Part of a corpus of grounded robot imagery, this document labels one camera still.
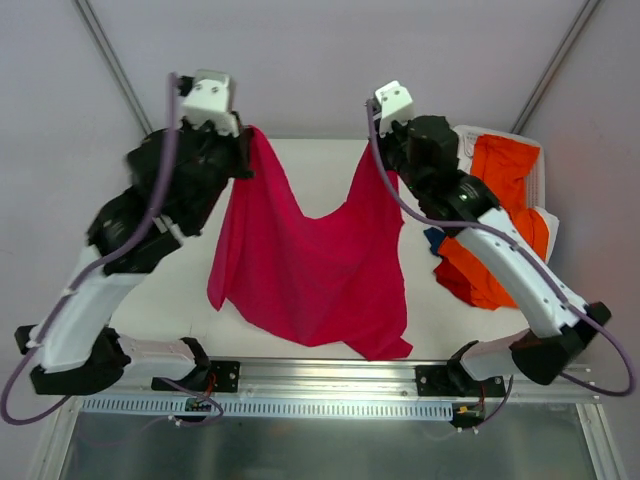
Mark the magenta t shirt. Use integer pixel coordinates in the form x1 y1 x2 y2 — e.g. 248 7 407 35
207 130 413 361

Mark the white t shirt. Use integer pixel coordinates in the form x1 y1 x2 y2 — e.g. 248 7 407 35
453 125 560 263

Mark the left aluminium frame post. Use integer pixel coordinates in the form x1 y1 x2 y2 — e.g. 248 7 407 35
71 0 153 135

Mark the right aluminium frame post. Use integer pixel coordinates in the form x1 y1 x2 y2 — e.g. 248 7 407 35
509 0 603 134

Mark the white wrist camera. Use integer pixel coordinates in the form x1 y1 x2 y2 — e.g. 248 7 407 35
182 69 241 137
374 80 414 138

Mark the aluminium frame post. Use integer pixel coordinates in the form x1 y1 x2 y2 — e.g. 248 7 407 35
71 0 153 135
509 0 603 134

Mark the white slotted cable duct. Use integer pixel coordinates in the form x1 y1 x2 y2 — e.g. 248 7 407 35
81 394 454 422

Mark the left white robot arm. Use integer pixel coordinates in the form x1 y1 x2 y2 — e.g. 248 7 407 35
15 70 252 396

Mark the aluminium mounting rail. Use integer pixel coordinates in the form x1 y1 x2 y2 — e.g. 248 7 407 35
209 356 600 405

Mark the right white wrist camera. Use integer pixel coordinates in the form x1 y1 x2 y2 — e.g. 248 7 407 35
374 80 414 138

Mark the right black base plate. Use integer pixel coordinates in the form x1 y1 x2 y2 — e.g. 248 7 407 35
414 364 506 398

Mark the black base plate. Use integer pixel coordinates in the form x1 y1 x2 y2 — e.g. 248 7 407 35
151 356 241 393
414 364 506 398

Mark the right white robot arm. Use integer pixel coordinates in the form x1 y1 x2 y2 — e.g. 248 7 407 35
365 98 611 396

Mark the orange t shirt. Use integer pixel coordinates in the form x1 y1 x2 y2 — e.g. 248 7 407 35
424 135 559 310

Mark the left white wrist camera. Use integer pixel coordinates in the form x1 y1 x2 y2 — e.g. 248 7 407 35
182 69 241 137

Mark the white laundry basket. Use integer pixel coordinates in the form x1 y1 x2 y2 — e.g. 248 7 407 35
453 125 545 218

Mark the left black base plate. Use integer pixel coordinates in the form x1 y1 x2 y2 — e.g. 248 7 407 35
151 356 241 393

